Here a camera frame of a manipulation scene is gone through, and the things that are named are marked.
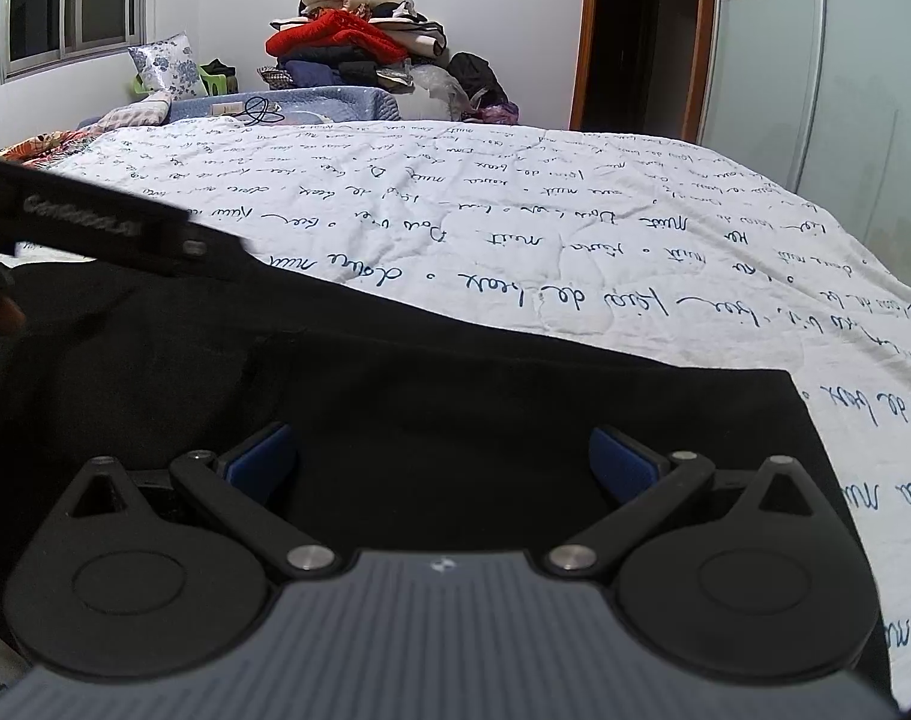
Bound black pants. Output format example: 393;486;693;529
0;239;897;699

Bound orange floral blanket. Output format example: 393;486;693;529
0;127;103;166

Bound floral pillow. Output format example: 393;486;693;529
128;32;206;99

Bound white script print bedspread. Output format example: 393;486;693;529
35;117;911;704

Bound green plastic stool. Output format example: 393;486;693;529
128;62;239;99

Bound blue quilted blanket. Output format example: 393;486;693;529
76;83;402;129

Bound pile of clothes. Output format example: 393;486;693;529
262;0;520;125

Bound frosted glass wardrobe door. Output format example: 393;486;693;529
700;0;911;286

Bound window with metal frame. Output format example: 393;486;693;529
0;0;148;82

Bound wooden door frame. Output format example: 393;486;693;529
570;0;718;142

